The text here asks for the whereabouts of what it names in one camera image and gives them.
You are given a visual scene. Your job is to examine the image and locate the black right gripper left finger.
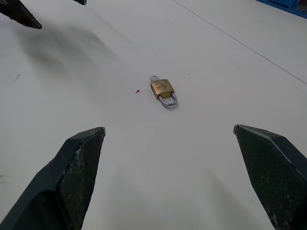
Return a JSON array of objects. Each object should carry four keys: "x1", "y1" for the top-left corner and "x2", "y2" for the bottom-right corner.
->
[{"x1": 0, "y1": 126, "x2": 106, "y2": 230}]

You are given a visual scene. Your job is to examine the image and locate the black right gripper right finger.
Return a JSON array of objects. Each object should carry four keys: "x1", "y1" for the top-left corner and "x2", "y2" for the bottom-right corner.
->
[{"x1": 233, "y1": 124, "x2": 307, "y2": 230}]

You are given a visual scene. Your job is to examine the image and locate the brass padlock with steel shackle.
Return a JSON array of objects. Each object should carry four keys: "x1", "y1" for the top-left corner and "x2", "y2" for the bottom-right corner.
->
[{"x1": 150, "y1": 78, "x2": 178, "y2": 109}]

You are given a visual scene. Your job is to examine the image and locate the blue bin edge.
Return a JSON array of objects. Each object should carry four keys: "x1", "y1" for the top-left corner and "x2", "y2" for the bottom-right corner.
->
[{"x1": 255, "y1": 0, "x2": 307, "y2": 19}]

